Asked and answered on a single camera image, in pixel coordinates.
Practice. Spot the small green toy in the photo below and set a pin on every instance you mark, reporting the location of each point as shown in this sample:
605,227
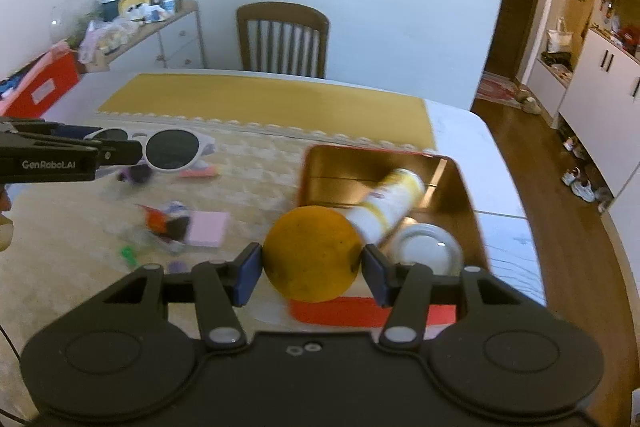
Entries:
129,256

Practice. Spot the red patterned doormat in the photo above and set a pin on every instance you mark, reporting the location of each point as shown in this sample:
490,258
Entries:
497,89

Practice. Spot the black egg-shaped toy package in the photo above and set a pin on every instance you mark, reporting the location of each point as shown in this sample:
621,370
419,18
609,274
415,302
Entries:
177,221

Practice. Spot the pink highlighter pen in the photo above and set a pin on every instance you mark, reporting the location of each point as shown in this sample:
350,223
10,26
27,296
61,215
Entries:
206,172

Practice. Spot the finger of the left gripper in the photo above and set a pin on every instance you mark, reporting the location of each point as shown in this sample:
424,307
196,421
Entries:
120,153

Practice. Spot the round tin lid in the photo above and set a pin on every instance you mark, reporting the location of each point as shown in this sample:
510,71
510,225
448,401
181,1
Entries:
430,245

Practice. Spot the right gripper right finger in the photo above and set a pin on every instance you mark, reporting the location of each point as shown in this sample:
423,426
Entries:
489,347

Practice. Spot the red metal tin box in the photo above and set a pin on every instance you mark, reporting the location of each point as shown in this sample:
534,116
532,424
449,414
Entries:
338,177

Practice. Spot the person's hand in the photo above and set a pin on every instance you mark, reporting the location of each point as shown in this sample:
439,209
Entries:
6,224

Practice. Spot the brown wooden chair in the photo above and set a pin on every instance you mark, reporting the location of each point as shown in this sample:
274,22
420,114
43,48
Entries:
283,37

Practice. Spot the pink sticky note pad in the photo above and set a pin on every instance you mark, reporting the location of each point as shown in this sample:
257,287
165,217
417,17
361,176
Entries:
207,228

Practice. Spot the red snack wrapper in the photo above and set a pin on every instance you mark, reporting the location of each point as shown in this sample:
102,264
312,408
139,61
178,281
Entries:
155,220

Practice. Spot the white frame sunglasses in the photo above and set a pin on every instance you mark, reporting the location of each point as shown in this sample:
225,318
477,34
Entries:
165,150

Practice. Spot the white drawer sideboard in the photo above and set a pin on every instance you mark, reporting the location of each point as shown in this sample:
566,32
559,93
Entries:
175,43

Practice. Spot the purple spiky toy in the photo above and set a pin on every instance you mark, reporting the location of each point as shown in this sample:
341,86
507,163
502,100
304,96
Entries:
136,175

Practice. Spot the teal yellow tissue box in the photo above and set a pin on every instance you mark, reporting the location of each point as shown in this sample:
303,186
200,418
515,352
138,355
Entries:
111,9

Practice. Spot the yellow beige table mat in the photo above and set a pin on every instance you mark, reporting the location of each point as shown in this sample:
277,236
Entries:
71,240

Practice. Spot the white yellow cylindrical bottle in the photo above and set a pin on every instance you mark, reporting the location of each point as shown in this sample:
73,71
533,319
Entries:
383,208

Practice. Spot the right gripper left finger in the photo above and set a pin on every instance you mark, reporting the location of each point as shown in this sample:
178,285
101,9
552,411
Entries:
130,349

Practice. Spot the white wall cabinet unit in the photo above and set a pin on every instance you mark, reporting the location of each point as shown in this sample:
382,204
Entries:
593,91

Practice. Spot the plastic bag with food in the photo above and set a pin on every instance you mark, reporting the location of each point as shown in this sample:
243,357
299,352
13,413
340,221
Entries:
106,37

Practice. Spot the orange fruit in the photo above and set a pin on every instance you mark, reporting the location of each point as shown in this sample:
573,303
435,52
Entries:
312,254

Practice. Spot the white tote bag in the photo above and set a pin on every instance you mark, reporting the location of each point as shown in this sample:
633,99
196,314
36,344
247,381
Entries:
559,39

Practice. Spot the white sneakers pair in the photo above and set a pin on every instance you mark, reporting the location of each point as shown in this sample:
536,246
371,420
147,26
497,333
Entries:
581,187

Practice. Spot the red storage box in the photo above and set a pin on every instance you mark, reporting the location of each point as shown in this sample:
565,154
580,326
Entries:
45,83

